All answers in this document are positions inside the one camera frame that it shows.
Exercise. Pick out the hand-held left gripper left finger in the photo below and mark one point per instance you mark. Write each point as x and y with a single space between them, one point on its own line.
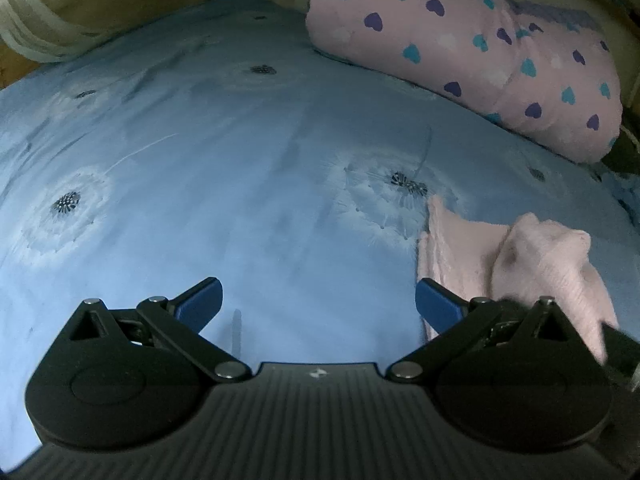
200 305

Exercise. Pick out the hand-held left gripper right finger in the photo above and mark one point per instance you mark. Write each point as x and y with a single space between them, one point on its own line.
440 307

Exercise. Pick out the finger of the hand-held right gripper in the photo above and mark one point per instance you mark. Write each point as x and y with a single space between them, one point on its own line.
622 352

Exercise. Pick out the white sheer curtain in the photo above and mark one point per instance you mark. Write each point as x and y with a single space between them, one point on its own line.
35 15

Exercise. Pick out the pink knitted sweater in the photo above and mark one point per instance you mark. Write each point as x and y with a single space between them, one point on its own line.
540 270

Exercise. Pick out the blue dandelion print bed sheet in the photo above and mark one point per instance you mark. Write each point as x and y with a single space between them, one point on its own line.
225 170

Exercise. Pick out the pink heart print blanket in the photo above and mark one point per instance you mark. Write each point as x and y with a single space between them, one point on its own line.
465 45

